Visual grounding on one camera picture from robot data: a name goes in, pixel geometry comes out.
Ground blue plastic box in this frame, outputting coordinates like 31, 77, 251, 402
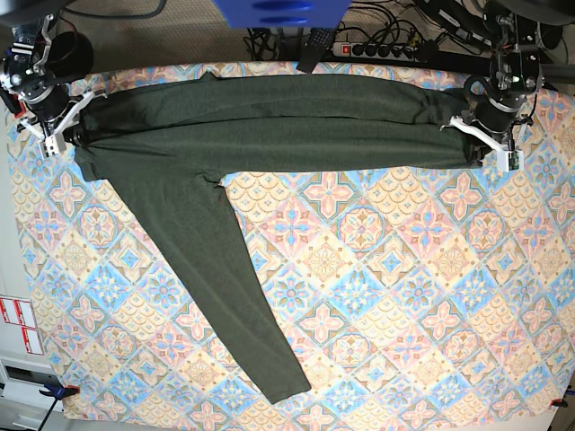
214, 0, 351, 29

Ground black remote keypad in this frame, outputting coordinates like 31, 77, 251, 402
296, 28, 335, 74

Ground white power strip red switch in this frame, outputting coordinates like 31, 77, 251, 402
332, 42, 415, 62

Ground orange clamp bottom right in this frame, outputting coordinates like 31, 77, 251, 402
551, 399, 569, 408

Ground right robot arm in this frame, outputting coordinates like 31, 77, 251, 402
1, 1, 107, 159

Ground patterned tile tablecloth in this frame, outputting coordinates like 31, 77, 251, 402
1, 91, 574, 430

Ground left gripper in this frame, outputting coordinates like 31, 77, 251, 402
440, 96, 525, 172

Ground dark green long-sleeve shirt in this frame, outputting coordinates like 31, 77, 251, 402
75, 75, 476, 403

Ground blue clamp bottom left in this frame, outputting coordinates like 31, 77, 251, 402
38, 384, 80, 431

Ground red white label stickers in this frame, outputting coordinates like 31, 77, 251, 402
1, 296, 44, 356

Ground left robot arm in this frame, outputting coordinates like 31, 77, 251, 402
447, 1, 574, 172

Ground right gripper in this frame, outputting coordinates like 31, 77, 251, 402
17, 84, 108, 157

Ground black round stool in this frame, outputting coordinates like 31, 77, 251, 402
45, 31, 93, 83

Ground white cabinet drawer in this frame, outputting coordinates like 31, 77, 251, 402
1, 352, 60, 430

